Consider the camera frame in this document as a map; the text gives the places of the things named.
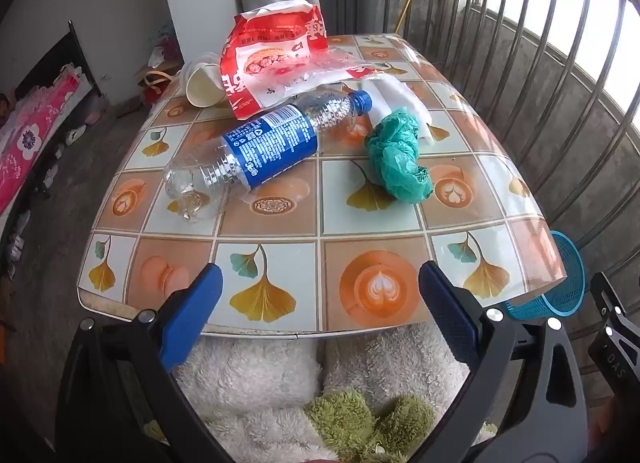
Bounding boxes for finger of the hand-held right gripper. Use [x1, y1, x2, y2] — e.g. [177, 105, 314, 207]
[587, 272, 640, 396]

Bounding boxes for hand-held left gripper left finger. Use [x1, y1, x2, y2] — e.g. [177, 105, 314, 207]
[54, 263, 236, 463]

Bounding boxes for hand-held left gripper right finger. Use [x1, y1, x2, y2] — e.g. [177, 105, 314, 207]
[415, 260, 589, 463]

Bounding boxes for blue mesh basket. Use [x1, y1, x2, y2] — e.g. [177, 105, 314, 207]
[502, 230, 586, 321]

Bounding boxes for green plastic bag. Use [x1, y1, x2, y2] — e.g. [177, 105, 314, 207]
[364, 107, 433, 204]

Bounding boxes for clear plastic bottle blue label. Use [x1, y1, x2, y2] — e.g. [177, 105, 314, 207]
[164, 89, 373, 224]

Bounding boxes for white tissue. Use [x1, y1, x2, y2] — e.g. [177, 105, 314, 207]
[360, 74, 435, 146]

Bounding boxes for white paper cup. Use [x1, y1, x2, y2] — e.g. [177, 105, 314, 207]
[186, 63, 223, 108]

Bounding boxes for red white plastic bag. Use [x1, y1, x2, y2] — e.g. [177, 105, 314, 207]
[220, 0, 388, 120]

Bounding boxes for tile patterned tablecloth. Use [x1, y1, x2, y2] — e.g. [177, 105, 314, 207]
[76, 33, 568, 339]

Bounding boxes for white fluffy blanket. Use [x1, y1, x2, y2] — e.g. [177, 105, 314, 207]
[142, 323, 501, 463]

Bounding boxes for row of shoes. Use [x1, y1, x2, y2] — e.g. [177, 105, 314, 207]
[7, 110, 101, 264]

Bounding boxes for metal railing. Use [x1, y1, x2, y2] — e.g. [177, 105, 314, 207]
[370, 0, 640, 294]

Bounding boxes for tan handbag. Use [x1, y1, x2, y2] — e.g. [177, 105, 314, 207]
[134, 68, 182, 106]

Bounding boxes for pink floral blanket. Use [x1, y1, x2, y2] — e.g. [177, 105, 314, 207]
[0, 63, 83, 216]

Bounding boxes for clear plastic cup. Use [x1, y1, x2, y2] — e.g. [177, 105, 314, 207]
[180, 52, 221, 84]

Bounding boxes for floral cloth pile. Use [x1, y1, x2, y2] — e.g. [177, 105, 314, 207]
[149, 26, 182, 69]

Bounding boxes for black bed frame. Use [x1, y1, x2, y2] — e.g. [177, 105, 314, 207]
[15, 20, 103, 99]

